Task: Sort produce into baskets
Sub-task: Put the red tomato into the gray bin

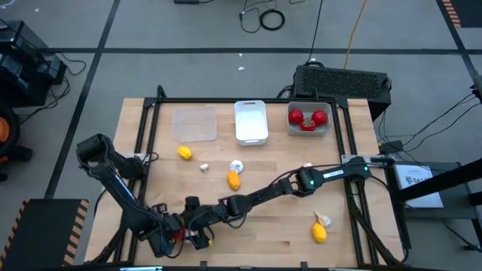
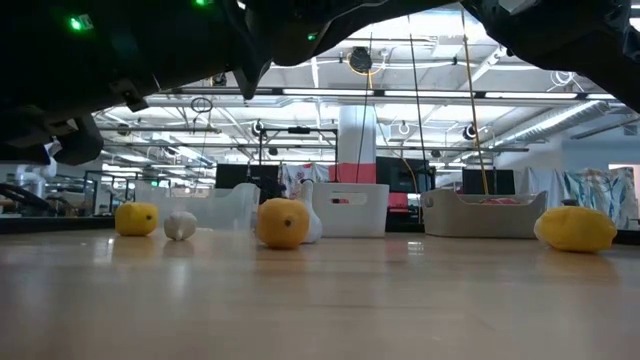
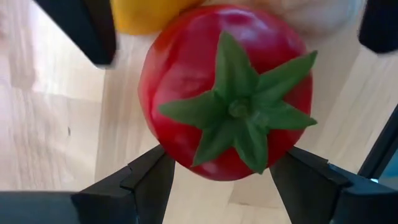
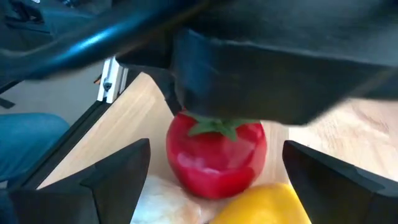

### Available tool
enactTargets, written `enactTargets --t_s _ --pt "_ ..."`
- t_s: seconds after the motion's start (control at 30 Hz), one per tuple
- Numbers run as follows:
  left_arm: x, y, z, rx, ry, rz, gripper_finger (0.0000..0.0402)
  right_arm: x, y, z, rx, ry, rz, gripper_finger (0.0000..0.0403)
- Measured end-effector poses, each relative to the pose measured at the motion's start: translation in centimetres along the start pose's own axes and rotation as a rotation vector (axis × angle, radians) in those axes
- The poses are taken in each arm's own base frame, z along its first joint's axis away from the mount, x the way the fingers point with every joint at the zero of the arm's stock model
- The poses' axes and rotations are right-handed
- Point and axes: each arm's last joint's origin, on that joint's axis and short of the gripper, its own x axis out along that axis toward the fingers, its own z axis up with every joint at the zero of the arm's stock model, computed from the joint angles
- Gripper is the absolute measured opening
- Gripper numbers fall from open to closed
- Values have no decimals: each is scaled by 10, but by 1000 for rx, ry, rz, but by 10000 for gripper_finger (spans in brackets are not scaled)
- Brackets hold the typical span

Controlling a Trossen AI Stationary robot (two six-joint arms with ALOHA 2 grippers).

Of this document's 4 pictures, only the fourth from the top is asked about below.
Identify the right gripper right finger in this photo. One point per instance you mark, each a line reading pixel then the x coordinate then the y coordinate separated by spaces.
pixel 348 196

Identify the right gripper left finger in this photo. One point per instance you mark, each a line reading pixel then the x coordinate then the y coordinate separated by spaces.
pixel 77 199

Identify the yellow plastic lemon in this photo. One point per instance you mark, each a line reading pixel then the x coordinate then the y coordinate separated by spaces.
pixel 261 208

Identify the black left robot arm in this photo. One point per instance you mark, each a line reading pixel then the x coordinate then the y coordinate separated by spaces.
pixel 93 40

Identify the person's leg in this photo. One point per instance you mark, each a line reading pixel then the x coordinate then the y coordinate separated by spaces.
pixel 28 143

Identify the aluminium frame post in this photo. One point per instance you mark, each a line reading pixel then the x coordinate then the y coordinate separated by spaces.
pixel 110 81

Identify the black metal table frame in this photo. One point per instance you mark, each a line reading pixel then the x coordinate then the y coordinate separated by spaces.
pixel 66 138

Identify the red plastic tomato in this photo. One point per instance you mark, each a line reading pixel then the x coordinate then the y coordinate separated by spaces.
pixel 214 161

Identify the white plastic garlic bulb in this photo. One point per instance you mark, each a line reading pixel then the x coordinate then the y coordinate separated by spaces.
pixel 161 205

